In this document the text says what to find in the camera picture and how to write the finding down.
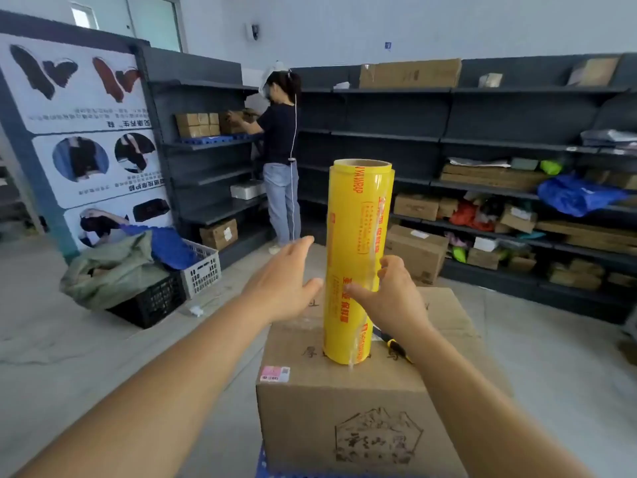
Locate large brown cardboard box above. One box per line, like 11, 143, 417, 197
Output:
255, 285, 514, 478

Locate blue plastic bag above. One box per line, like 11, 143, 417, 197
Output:
119, 223, 201, 271
537, 173, 633, 218

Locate white plastic basket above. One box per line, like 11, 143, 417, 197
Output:
178, 238, 222, 300

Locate printed poster board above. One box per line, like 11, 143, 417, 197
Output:
0, 33, 174, 250

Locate squat cardboard box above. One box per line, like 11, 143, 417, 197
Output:
393, 193, 440, 222

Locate blue plastic tray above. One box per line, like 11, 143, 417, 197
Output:
178, 133, 261, 146

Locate person's right hand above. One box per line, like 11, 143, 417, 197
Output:
343, 254, 433, 340

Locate stack of small brown boxes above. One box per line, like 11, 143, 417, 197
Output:
175, 112, 221, 139

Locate person's left forearm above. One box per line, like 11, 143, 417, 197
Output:
15, 292, 279, 478

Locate long flat cardboard box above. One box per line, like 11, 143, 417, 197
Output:
359, 58, 462, 90

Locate red plastic bag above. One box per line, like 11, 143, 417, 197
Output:
449, 200, 496, 232

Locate person's right forearm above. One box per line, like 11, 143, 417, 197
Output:
395, 317, 596, 478

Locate yellow stretch film roll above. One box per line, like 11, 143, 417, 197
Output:
322, 159, 397, 366

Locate black plastic crate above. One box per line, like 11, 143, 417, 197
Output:
106, 271, 188, 330

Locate green fabric sack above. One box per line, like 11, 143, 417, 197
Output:
59, 231, 173, 312

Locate person's left hand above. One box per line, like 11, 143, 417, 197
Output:
244, 236, 325, 325

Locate cardboard box with white sticker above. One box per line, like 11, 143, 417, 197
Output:
200, 218, 240, 252

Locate grey mailer bags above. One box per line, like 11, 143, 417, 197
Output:
581, 129, 637, 149

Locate yellow black utility knife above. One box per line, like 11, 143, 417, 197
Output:
372, 324, 415, 365

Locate cardboard box with white label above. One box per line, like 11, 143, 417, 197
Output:
384, 224, 450, 286

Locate plain cardboard box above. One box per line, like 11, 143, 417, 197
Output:
567, 56, 621, 88

